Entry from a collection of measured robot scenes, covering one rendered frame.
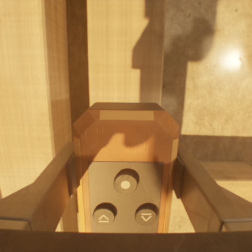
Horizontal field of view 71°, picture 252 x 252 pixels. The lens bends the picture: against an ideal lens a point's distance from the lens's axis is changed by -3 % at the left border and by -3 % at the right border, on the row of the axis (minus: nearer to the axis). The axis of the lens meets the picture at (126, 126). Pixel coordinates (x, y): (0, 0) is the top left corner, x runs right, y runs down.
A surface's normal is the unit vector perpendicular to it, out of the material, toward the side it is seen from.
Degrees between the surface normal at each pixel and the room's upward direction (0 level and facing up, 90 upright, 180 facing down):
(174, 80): 0
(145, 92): 0
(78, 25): 0
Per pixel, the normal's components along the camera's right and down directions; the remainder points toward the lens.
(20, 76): 0.00, 0.26
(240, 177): 0.04, -0.96
